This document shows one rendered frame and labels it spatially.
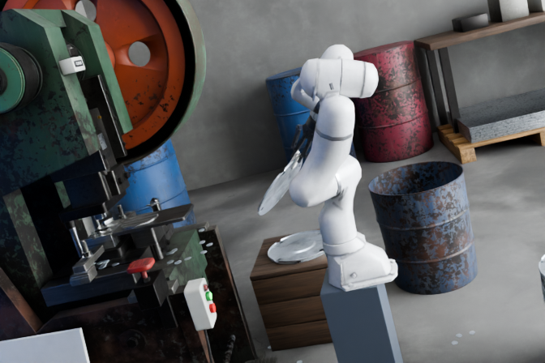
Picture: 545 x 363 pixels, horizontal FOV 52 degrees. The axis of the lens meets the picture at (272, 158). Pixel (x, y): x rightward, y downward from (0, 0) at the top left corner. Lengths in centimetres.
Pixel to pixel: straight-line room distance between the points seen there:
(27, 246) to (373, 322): 109
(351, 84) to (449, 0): 360
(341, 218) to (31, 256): 96
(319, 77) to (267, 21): 347
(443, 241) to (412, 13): 294
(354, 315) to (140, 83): 114
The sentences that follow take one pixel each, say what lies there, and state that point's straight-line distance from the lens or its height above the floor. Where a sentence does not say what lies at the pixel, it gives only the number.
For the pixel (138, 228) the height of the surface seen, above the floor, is 78.
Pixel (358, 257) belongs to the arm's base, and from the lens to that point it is 175.
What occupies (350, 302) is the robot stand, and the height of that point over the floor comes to 41.
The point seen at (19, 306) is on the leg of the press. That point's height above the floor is 68.
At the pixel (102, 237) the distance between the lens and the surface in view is 187.
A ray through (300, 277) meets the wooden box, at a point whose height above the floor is 31.
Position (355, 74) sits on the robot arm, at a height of 109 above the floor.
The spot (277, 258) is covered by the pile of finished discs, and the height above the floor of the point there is 36.
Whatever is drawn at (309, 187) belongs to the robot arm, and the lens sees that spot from 162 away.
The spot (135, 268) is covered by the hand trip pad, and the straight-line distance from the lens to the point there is 155.
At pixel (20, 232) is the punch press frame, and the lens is 186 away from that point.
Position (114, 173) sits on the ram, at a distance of 183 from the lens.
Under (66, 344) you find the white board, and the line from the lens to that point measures 182.
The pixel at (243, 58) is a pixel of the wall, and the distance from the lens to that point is 504.
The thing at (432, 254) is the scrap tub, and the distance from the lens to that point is 247.
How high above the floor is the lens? 127
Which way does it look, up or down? 13 degrees down
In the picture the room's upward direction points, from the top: 15 degrees counter-clockwise
